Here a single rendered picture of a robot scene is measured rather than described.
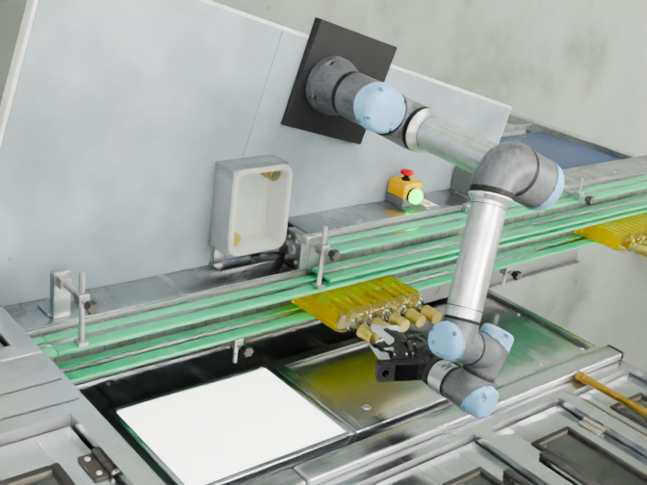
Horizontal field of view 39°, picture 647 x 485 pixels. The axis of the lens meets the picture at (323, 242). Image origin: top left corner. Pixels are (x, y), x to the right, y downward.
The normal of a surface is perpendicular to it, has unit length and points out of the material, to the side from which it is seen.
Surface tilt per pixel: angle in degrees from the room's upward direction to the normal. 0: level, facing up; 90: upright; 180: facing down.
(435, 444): 90
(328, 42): 3
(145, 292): 90
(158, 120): 0
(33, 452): 90
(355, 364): 90
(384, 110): 9
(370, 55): 3
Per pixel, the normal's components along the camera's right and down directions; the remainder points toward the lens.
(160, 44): 0.62, 0.36
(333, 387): 0.11, -0.92
